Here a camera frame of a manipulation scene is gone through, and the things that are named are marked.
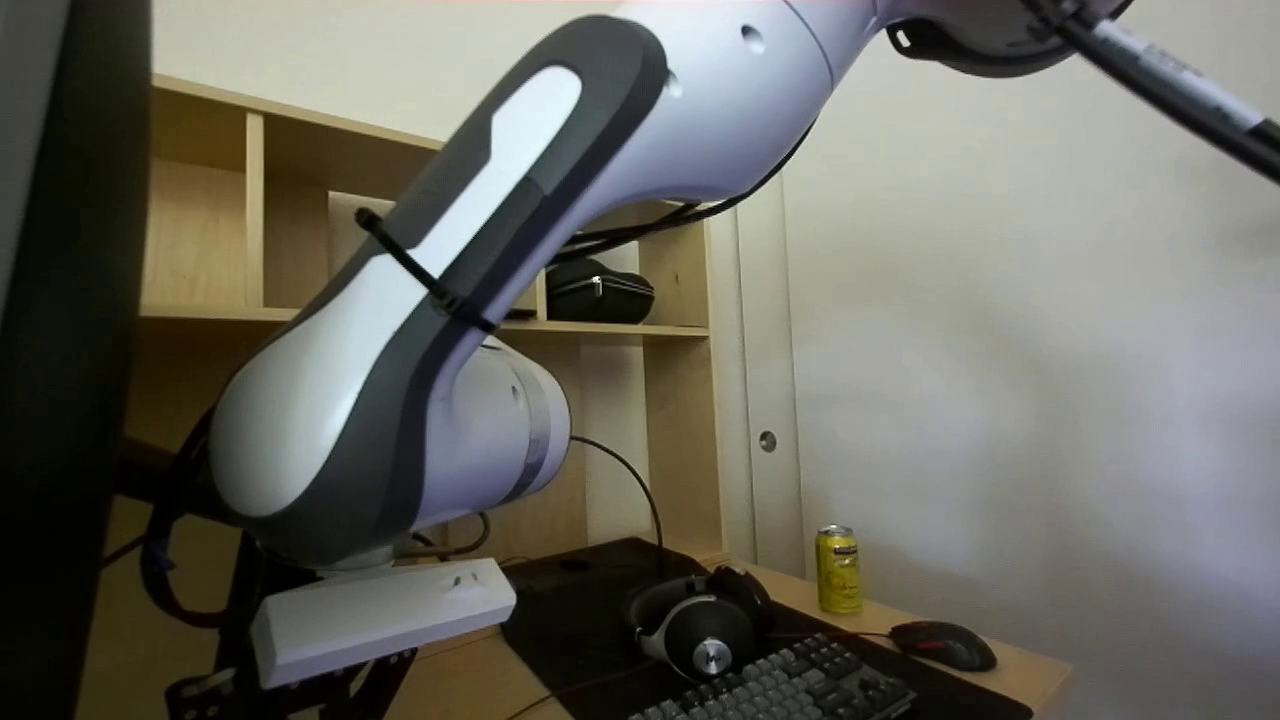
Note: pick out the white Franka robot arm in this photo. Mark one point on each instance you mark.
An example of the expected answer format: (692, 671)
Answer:
(443, 335)

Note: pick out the yellow drink can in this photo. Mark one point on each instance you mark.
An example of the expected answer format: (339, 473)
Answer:
(839, 573)

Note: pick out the black pouch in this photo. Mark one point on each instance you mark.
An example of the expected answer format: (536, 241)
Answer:
(602, 291)

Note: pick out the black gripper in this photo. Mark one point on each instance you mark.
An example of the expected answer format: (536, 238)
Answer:
(363, 685)

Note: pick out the black desk mat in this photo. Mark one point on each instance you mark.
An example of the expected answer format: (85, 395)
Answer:
(575, 613)

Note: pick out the black mouse red accents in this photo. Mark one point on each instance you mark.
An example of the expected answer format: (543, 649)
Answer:
(946, 645)

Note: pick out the black monitor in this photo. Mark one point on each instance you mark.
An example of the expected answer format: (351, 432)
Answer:
(62, 360)

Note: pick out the black silver headphones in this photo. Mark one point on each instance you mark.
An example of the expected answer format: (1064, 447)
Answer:
(700, 624)

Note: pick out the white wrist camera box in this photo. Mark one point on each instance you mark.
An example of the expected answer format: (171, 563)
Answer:
(382, 622)

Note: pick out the grey black keyboard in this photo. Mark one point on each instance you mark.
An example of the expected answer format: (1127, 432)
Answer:
(786, 685)

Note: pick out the wooden shelf hutch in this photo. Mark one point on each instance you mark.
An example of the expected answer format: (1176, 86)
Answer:
(202, 215)

